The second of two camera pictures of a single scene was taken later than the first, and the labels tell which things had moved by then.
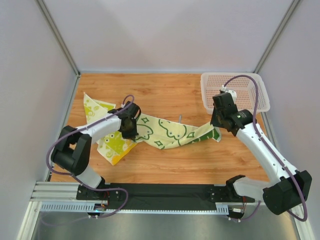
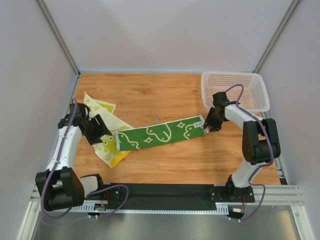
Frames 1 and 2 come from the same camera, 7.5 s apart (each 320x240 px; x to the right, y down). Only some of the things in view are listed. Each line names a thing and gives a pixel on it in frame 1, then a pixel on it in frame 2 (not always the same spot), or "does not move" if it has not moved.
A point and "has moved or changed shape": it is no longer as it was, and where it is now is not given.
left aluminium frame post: [57, 36] does not move
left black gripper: [128, 128] to [94, 130]
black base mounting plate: [153, 196] does not move
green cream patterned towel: [167, 133] has moved or changed shape
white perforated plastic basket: [250, 93] does not move
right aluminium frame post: [277, 35] does not move
